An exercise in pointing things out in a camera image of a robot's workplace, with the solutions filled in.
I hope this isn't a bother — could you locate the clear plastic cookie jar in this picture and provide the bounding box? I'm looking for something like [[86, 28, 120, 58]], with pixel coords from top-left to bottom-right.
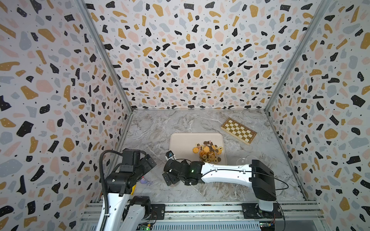
[[237, 155, 258, 166]]

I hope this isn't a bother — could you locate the beige rectangular tray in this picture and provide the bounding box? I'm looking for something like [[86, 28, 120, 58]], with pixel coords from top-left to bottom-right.
[[169, 133, 227, 165]]

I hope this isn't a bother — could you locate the small purple toy figure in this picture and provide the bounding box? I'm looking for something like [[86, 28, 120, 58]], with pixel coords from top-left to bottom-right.
[[139, 177, 153, 186]]

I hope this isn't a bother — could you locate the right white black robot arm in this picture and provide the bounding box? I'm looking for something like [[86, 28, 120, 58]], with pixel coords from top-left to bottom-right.
[[162, 159, 278, 218]]

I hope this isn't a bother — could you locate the pile of poured cookies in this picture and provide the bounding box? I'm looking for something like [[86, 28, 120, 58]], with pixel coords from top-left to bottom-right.
[[192, 141, 224, 164]]

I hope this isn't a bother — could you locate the wooden chessboard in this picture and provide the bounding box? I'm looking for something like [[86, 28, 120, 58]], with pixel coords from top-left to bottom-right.
[[221, 118, 257, 145]]

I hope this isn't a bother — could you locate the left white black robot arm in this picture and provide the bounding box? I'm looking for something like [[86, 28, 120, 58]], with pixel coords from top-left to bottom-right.
[[96, 148, 156, 231]]

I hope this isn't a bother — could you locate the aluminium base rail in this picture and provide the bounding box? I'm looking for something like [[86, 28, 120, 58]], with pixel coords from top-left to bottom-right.
[[77, 202, 319, 231]]

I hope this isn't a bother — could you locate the yellow plastic letter toy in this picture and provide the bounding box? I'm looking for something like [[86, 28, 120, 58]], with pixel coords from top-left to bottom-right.
[[131, 185, 136, 195]]

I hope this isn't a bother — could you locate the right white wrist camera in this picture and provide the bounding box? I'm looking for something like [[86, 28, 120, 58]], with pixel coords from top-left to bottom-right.
[[165, 151, 175, 161]]

